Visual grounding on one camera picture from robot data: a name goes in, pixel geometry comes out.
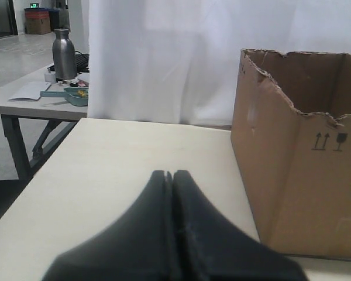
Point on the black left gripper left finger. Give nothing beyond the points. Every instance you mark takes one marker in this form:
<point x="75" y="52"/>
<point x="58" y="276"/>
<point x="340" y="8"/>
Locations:
<point x="135" y="247"/>

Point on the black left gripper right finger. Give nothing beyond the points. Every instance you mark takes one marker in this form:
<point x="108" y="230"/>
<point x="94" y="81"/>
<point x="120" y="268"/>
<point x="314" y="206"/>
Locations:
<point x="212" y="248"/>

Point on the large open cardboard box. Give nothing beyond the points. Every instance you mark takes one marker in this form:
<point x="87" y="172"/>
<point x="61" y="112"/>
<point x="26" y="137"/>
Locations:
<point x="291" y="135"/>

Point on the distant cardboard box stack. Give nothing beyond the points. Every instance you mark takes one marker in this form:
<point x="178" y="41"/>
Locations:
<point x="37" y="21"/>

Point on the teal plastic tray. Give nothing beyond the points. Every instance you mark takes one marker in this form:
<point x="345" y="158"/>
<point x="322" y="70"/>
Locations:
<point x="76" y="96"/>

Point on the white backdrop curtain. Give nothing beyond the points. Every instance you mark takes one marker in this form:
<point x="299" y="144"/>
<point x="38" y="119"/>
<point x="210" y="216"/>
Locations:
<point x="177" y="61"/>

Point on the white paper booklet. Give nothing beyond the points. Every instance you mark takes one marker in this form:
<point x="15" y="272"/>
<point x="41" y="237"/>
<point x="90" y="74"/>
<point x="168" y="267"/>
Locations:
<point x="30" y="91"/>

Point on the white small cup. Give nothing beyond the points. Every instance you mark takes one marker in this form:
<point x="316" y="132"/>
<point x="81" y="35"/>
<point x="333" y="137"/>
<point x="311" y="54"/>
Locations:
<point x="50" y="77"/>

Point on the black keyboard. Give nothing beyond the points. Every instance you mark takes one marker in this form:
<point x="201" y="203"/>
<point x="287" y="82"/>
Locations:
<point x="82" y="62"/>

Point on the steel water bottle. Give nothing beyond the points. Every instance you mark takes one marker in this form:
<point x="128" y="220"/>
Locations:
<point x="64" y="58"/>

